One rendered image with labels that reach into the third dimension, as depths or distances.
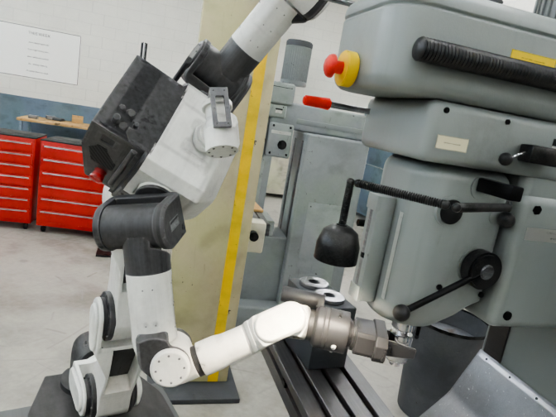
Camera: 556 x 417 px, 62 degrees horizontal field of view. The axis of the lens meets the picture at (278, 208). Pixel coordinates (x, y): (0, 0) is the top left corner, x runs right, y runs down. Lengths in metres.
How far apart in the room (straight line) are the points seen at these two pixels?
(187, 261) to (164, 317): 1.71
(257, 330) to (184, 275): 1.75
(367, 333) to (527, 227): 0.36
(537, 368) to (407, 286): 0.49
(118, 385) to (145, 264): 0.77
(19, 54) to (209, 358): 9.29
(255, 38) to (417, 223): 0.57
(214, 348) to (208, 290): 1.76
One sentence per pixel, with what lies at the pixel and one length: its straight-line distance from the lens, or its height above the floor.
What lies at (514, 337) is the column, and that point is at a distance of 1.33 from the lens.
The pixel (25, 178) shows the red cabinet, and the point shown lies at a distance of 5.57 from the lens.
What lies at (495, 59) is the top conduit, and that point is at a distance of 0.79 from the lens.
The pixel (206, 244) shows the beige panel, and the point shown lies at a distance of 2.65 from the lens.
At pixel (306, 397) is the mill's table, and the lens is 1.27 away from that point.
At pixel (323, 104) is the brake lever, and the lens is 0.93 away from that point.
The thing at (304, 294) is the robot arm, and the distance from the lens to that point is 1.02.
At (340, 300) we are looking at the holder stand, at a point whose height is 1.19.
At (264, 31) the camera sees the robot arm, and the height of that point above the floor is 1.84.
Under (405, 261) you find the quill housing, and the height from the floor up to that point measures 1.45.
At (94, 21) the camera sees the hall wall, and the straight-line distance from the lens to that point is 9.89.
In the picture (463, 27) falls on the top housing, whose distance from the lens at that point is 0.81.
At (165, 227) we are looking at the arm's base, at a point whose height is 1.42.
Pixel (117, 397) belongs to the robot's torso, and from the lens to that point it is 1.67.
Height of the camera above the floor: 1.67
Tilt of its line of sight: 11 degrees down
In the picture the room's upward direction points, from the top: 10 degrees clockwise
